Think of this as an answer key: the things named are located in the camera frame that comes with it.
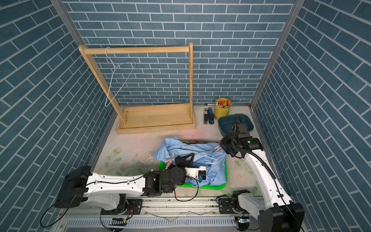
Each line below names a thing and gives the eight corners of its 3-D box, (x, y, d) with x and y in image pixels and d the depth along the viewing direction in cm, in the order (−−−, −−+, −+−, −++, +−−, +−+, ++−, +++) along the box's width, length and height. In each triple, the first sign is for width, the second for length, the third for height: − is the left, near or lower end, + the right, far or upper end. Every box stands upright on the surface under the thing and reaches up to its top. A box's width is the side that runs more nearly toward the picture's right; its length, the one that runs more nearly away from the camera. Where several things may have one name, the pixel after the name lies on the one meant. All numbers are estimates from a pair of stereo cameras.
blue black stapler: (208, 124, 112) (208, 120, 108) (207, 111, 121) (207, 106, 117) (213, 124, 112) (214, 120, 108) (212, 111, 121) (212, 106, 117)
